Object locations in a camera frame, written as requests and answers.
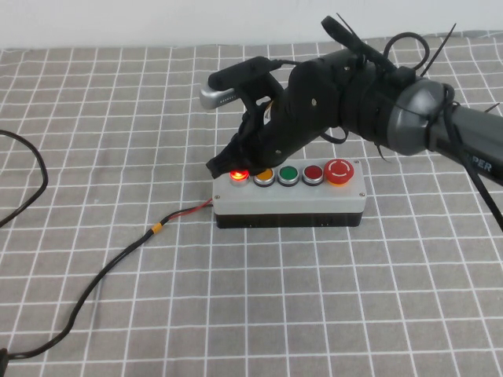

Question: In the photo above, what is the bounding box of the red push button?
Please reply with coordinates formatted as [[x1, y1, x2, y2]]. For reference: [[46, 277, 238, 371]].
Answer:
[[301, 165, 326, 187]]

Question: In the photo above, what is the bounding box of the black zip tie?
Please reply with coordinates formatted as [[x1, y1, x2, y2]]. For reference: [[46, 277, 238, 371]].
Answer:
[[417, 22, 458, 78]]

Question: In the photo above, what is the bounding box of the thin black wire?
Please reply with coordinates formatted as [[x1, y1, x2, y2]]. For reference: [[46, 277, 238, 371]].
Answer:
[[160, 200, 215, 224]]

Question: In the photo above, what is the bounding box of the red emergency stop button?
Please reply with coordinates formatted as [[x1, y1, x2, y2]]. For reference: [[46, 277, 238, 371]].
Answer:
[[323, 158, 355, 187]]

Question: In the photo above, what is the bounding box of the black power cable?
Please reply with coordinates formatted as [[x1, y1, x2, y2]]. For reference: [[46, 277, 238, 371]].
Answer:
[[0, 130, 155, 361]]

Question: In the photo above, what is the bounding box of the grey white-grid tablecloth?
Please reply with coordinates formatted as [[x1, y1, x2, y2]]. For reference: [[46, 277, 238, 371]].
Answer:
[[0, 37, 503, 377]]

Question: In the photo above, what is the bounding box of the grey black button box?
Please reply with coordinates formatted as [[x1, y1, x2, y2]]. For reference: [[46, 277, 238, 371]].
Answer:
[[211, 159, 368, 231]]

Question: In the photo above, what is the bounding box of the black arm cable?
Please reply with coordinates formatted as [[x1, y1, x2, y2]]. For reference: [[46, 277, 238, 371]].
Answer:
[[383, 32, 503, 233]]

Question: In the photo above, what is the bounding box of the thin red wire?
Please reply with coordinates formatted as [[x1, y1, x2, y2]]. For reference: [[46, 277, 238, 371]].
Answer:
[[160, 198, 215, 225]]

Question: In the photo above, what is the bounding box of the green push button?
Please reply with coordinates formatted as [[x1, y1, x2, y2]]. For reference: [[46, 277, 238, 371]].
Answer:
[[277, 165, 301, 188]]

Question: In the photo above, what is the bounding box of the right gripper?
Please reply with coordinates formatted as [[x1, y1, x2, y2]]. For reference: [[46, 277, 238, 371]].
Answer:
[[205, 53, 357, 178]]

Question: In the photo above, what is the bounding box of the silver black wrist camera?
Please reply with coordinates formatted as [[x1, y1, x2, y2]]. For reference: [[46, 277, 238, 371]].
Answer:
[[199, 56, 285, 112]]

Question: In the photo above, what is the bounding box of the yellow push button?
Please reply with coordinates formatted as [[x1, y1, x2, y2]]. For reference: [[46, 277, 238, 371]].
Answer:
[[253, 167, 277, 188]]

